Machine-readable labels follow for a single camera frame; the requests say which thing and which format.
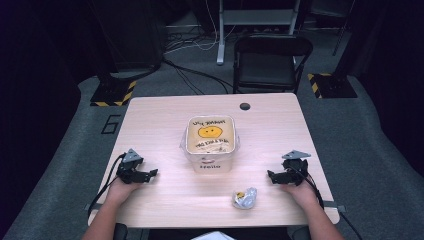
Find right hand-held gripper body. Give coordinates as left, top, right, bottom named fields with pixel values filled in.
left=281, top=149, right=312, bottom=186

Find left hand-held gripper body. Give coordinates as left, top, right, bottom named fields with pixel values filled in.
left=116, top=148, right=148, bottom=185

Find white wrapper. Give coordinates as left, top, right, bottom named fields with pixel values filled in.
left=231, top=186, right=258, bottom=211

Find white square trash bin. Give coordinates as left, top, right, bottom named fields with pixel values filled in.
left=180, top=114, right=241, bottom=175

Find person's right hand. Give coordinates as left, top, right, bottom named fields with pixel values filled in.
left=280, top=179, right=320, bottom=208

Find person's left hand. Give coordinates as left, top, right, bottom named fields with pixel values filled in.
left=105, top=175, right=144, bottom=205

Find printed plastic bag liner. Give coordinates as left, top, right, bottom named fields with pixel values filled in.
left=180, top=115, right=241, bottom=160

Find black striped stand base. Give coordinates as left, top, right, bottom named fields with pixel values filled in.
left=89, top=77, right=138, bottom=108
left=306, top=72, right=359, bottom=100

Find black folding chair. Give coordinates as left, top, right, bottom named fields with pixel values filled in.
left=232, top=33, right=314, bottom=95

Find black panel on stand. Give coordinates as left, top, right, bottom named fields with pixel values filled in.
left=91, top=0, right=168, bottom=81

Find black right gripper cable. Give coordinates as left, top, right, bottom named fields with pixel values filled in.
left=293, top=164, right=364, bottom=240

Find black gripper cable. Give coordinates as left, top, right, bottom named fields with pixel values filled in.
left=87, top=153, right=128, bottom=218
left=293, top=164, right=364, bottom=240

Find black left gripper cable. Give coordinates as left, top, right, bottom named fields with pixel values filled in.
left=87, top=153, right=128, bottom=218

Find black floor cables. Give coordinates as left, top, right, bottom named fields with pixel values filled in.
left=162, top=58, right=235, bottom=96

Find white floor cables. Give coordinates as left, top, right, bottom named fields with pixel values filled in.
left=164, top=0, right=236, bottom=55

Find white metal desk frame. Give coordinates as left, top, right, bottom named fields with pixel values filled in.
left=216, top=0, right=301, bottom=66

